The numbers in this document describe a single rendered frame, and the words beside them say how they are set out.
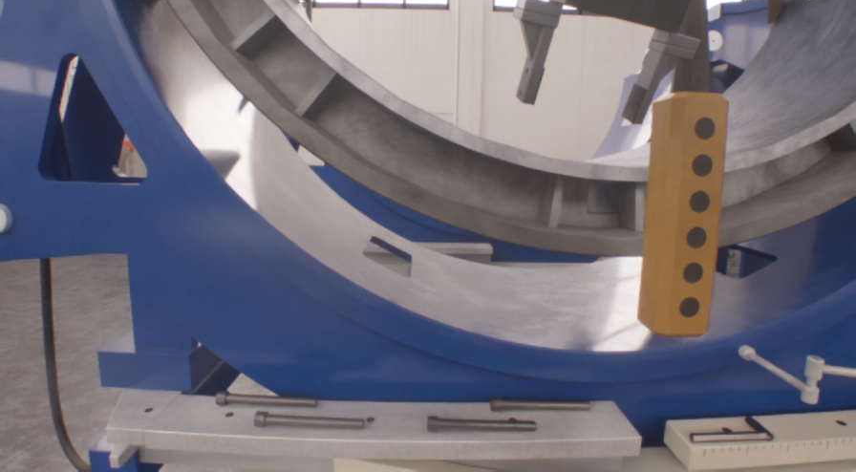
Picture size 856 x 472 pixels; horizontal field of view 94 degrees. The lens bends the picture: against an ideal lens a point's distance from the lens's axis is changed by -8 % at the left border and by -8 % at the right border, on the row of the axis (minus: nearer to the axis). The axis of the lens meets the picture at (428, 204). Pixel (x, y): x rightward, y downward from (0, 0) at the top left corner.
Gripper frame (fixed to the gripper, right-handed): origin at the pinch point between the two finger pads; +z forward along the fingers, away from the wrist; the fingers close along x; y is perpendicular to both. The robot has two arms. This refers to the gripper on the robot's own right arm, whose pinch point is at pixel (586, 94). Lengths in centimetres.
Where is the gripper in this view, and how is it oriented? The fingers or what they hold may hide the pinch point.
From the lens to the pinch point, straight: 51.5
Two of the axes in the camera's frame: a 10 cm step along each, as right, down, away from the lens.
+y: 1.0, 5.0, -8.6
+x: 9.8, 1.1, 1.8
